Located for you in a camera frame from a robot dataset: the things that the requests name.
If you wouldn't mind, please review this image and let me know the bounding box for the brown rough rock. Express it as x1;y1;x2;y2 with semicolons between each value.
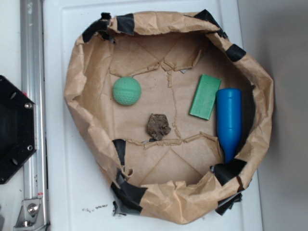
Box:
146;114;171;141

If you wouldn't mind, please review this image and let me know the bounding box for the aluminium extrusion rail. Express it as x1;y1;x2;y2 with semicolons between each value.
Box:
20;0;50;231

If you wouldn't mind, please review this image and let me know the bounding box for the metal corner bracket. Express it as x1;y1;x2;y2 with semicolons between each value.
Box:
13;198;45;231

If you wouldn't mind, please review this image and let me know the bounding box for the brown paper bag bin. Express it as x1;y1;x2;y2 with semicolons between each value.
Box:
64;10;274;224

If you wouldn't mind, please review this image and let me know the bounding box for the green dimpled ball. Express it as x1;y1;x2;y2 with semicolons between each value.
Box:
112;77;141;106

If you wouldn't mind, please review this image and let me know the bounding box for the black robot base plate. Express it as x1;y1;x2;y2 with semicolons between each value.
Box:
0;76;36;185

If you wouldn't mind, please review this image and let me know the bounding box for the blue plastic bottle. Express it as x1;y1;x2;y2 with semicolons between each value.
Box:
217;88;242;163

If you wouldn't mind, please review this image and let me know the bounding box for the green rectangular block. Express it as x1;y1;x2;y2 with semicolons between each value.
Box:
189;74;221;120

